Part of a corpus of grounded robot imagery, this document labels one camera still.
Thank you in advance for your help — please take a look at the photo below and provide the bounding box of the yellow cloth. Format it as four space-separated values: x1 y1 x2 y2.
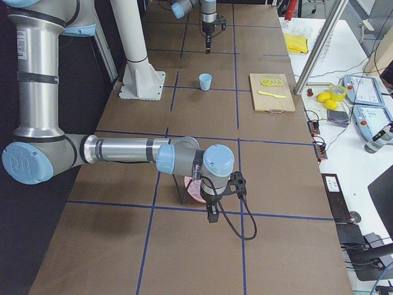
284 34 309 54

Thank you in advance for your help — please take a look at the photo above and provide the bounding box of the aluminium frame post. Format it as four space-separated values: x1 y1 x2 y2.
294 0 349 95

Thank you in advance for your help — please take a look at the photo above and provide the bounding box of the lower teach pendant tablet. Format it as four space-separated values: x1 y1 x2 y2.
352 104 392 141

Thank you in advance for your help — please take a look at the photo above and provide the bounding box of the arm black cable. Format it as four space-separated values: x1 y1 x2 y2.
171 175 257 241

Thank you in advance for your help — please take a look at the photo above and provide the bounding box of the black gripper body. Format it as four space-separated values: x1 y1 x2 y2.
202 22 215 36
200 191 223 208

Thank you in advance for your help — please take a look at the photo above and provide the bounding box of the yellow tape roll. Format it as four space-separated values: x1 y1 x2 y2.
329 85 347 102

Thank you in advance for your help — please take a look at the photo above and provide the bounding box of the purple notebook stack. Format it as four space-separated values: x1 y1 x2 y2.
327 109 350 127

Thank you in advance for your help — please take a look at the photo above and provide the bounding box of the light blue paper cup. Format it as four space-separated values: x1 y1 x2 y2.
198 73 212 91

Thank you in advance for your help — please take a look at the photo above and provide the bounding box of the bamboo cutting board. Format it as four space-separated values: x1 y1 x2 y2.
249 73 295 114

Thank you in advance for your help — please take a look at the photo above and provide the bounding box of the yellow plastic knife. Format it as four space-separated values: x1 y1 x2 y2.
257 91 287 99

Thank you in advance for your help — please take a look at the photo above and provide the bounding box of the pile of clear ice cubes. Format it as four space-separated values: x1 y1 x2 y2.
187 180 202 200

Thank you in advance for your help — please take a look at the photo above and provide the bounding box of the teach pendant tablet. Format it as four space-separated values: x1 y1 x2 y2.
352 104 392 141
343 74 385 106

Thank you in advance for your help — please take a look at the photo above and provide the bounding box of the upper teach pendant tablet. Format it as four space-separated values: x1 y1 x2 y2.
343 74 385 106

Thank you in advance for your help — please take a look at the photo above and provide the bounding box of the whole yellow lemon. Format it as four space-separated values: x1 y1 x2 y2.
324 100 338 111
316 92 330 103

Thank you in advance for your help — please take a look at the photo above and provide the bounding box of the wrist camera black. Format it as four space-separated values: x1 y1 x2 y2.
222 171 247 200
214 15 227 31

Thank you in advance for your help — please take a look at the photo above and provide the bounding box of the pink bowl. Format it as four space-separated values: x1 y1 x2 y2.
184 176 206 203

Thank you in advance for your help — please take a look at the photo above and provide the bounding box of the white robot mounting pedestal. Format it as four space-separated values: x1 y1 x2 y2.
111 0 166 101

